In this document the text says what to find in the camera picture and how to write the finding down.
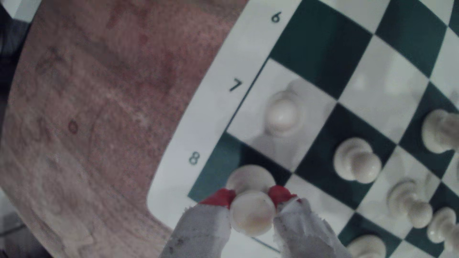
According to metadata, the white chess rook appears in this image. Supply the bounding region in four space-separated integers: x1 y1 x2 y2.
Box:
225 164 279 238

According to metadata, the white chess knight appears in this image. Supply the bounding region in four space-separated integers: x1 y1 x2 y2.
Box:
421 108 459 155

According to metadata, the white chess bishop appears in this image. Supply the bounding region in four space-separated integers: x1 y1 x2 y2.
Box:
426 207 459 252

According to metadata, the green white chess board mat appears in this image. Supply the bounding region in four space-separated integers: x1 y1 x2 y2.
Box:
146 0 459 258

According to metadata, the white chess king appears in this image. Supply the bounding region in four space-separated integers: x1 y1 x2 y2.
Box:
345 234 388 258

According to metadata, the white chess pawn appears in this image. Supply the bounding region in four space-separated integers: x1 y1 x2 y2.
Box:
263 80 306 140
333 137 383 185
387 178 434 230

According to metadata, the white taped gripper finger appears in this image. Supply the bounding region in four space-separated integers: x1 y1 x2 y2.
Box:
268 185 354 258
159 188 237 258

